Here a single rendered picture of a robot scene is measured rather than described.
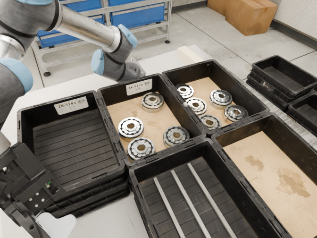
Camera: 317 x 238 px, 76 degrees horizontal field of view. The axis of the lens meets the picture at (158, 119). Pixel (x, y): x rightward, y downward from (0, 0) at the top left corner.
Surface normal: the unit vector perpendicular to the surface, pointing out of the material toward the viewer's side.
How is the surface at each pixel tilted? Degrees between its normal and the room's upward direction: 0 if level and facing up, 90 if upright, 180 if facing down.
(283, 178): 0
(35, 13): 103
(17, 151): 59
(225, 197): 0
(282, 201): 0
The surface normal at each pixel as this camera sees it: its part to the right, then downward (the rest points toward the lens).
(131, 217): 0.03, -0.65
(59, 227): 0.42, -0.44
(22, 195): 0.73, 0.02
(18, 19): 0.27, 0.70
